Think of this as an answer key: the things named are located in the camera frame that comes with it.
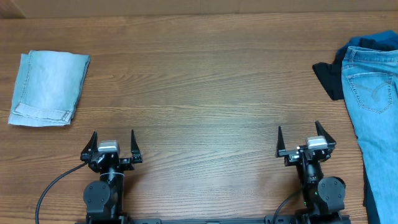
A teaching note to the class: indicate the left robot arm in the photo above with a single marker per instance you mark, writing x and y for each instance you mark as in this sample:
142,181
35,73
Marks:
104,197

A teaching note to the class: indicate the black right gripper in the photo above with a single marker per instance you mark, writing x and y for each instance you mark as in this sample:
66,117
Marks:
305,154

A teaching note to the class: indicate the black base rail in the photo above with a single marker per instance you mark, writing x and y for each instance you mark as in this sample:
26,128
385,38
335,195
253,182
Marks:
268,219

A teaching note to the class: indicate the dark navy garment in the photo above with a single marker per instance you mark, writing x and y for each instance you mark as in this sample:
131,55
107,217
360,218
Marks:
329,75

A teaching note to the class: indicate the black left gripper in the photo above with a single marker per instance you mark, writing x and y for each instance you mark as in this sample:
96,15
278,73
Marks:
109,158

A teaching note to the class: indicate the medium blue denim jeans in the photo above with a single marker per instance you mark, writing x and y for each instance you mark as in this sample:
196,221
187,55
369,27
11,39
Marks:
369,81

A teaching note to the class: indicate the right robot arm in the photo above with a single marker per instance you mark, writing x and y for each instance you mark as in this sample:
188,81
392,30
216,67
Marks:
323,196

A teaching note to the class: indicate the folded light blue jeans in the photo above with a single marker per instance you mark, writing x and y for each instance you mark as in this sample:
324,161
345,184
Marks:
47,88

